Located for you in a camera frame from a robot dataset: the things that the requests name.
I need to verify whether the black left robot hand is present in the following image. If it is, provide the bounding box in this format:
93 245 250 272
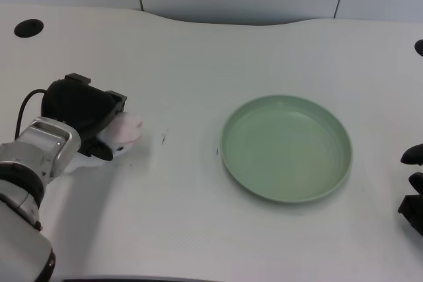
40 73 128 162

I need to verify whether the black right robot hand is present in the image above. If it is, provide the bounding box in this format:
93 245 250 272
397 143 423 230

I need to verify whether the white rabbit doll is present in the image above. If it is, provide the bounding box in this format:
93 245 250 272
67 111 145 174

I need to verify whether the green round plate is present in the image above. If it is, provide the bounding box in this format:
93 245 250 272
219 94 353 204

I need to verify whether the black cable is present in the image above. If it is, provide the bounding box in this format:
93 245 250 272
15 88 48 140

